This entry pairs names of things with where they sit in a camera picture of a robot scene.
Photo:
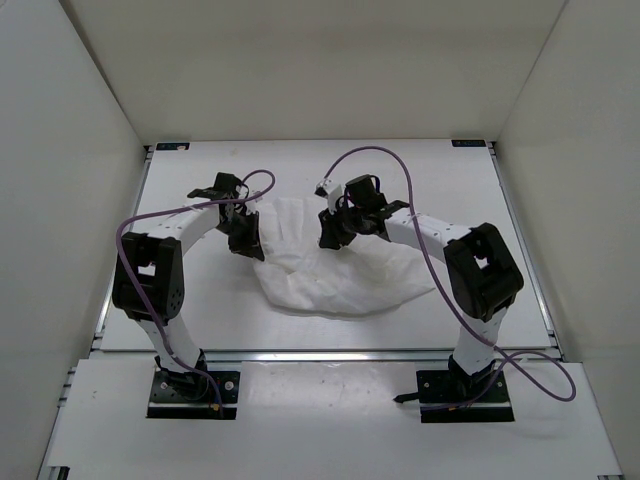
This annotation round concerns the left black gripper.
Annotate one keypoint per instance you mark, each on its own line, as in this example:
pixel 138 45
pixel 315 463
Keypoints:
pixel 251 245

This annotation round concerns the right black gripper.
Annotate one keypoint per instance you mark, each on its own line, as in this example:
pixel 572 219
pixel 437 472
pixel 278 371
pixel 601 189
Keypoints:
pixel 332 235

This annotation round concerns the white skirt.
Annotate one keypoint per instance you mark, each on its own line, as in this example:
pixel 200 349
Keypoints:
pixel 365 277

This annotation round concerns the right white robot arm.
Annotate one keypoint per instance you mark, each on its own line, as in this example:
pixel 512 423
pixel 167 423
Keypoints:
pixel 483 275

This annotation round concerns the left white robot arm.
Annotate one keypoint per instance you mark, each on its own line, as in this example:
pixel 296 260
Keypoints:
pixel 149 278

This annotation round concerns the right blue corner label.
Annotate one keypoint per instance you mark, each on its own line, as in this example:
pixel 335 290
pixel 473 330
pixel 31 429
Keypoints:
pixel 468 143

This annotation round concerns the blue corner label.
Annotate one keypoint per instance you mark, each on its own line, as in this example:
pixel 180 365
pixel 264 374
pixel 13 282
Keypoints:
pixel 172 146
pixel 468 143

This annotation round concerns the left blue corner label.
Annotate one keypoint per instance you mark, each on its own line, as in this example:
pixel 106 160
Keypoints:
pixel 172 146

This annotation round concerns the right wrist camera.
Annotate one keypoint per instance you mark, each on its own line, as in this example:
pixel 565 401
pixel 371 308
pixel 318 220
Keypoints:
pixel 391 208

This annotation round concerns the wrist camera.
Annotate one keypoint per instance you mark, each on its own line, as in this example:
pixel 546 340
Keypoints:
pixel 391 208
pixel 208 193

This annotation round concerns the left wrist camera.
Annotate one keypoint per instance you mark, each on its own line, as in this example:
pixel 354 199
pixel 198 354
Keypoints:
pixel 208 193

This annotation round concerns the aluminium front rail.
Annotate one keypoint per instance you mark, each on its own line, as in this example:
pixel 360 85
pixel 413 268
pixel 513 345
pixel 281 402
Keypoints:
pixel 233 356

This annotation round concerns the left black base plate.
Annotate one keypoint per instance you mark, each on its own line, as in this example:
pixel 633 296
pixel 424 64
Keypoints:
pixel 192 397

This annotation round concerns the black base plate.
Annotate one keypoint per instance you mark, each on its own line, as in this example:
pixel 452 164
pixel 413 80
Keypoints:
pixel 192 397
pixel 440 401

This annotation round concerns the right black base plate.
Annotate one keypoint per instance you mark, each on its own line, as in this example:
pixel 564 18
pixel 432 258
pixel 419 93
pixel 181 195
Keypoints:
pixel 440 401

